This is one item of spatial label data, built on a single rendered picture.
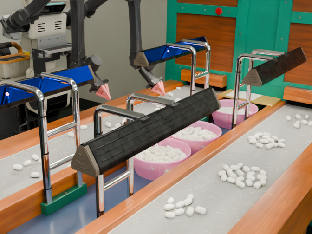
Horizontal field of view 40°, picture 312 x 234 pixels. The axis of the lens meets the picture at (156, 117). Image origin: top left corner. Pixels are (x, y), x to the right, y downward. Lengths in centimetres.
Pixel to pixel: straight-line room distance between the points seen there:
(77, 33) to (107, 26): 216
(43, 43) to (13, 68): 38
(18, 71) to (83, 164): 191
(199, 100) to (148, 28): 266
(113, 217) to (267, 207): 49
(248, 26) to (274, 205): 139
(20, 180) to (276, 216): 91
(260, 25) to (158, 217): 151
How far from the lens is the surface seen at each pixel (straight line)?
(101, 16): 433
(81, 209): 157
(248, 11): 260
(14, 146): 191
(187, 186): 158
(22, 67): 287
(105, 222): 133
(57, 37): 259
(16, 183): 165
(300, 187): 161
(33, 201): 153
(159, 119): 118
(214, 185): 160
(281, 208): 146
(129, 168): 143
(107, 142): 102
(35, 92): 141
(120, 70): 426
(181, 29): 284
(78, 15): 211
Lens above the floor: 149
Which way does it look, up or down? 20 degrees down
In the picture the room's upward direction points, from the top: 1 degrees clockwise
